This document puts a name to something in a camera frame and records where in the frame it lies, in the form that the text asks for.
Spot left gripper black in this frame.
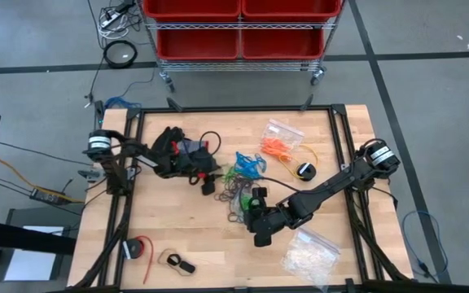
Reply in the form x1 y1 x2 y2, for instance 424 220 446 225
164 148 225 181

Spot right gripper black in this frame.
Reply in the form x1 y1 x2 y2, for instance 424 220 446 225
243 199 291 238

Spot clear zip bag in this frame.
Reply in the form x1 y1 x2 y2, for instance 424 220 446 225
234 190 261 225
260 118 305 159

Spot stack of clear zip bags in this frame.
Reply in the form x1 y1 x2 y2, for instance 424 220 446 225
279 225 341 288

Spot dark rubber bands pile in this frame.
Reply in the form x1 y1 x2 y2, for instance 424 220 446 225
213 177 256 204

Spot loose dark rubber bands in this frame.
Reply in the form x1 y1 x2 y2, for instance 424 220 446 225
227 206 246 224

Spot blue rubber bands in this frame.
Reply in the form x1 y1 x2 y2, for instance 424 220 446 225
233 151 267 181

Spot black bundle with green edge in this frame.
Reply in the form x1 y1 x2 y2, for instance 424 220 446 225
151 125 211 164

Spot black oblong fob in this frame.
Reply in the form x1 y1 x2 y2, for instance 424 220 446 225
178 260 197 275

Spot small black box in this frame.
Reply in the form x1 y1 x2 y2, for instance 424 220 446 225
93 99 107 128

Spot black round magnifier lamp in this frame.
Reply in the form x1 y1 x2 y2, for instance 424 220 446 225
102 39 138 69

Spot white power strip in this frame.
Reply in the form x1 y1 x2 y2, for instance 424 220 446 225
99 11 122 28

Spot grey cart with white sheet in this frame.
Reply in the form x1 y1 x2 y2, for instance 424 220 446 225
0 207 75 293

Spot black beam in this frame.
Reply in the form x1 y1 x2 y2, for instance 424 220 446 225
0 216 77 256

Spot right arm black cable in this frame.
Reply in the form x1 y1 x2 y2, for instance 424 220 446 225
252 177 301 201

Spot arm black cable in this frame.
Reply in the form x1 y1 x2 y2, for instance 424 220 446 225
199 130 222 158
252 177 301 201

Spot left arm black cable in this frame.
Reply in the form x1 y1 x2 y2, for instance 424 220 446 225
199 130 222 158

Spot black aluminium table frame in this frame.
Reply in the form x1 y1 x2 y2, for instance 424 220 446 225
66 103 415 293

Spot yellow cable coil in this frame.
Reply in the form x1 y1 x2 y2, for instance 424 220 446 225
277 144 319 180

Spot black fin-shaped bracket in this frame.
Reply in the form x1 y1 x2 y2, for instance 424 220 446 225
164 96 183 113
298 93 315 112

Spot red cable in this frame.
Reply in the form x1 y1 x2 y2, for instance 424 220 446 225
134 234 155 286

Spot chrome wire shelf rack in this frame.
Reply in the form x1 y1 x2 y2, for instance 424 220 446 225
136 0 348 94

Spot blue cable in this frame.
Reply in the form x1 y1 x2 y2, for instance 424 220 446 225
400 208 450 284
103 95 142 110

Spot white coiled cable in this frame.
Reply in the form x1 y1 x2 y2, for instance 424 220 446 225
97 7 132 41

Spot orange-yellow floor cable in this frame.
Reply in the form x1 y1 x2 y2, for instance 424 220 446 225
0 153 85 203

